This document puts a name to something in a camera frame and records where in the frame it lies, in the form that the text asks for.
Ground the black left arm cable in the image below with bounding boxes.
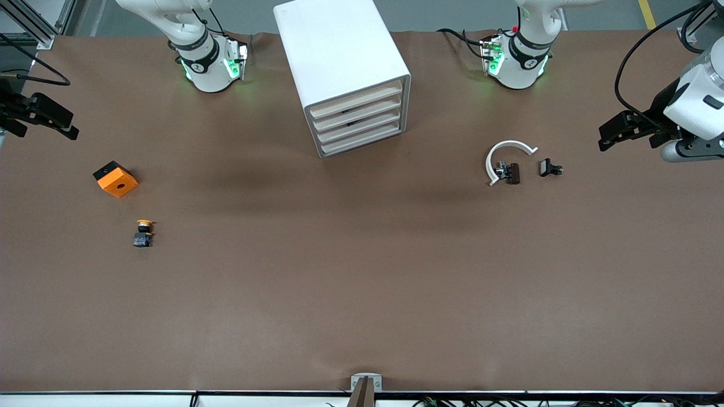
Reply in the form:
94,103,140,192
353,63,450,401
615,0,713,122

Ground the dark brown switch part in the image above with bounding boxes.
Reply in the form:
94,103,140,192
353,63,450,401
495,161,521,185

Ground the yellow push button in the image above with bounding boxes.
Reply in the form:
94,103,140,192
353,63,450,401
133,219,156,249

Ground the white curved plastic arc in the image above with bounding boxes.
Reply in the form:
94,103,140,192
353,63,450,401
485,140,538,187

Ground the black base cable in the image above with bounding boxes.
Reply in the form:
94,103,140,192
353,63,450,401
437,27,493,57

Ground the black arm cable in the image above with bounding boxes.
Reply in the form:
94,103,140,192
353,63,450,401
0,33,72,87
615,0,713,122

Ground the orange box with black side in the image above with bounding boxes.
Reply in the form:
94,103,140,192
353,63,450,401
93,161,139,198

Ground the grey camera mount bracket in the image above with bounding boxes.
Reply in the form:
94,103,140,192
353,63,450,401
346,373,383,407

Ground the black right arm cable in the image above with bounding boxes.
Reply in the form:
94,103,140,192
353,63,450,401
0,33,72,87

